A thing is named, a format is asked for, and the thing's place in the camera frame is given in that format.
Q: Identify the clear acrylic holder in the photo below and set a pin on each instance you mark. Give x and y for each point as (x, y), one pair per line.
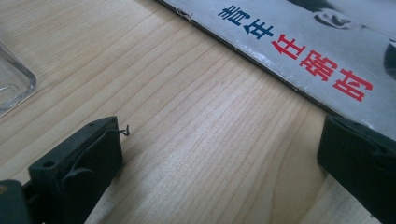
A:
(14, 81)

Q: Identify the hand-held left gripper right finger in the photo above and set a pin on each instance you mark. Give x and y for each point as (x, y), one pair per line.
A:
(358, 158)

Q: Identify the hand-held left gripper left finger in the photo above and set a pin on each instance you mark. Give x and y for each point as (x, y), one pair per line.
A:
(77, 174)

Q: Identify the grey portrait magazine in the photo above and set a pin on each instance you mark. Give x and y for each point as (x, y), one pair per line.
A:
(280, 21)

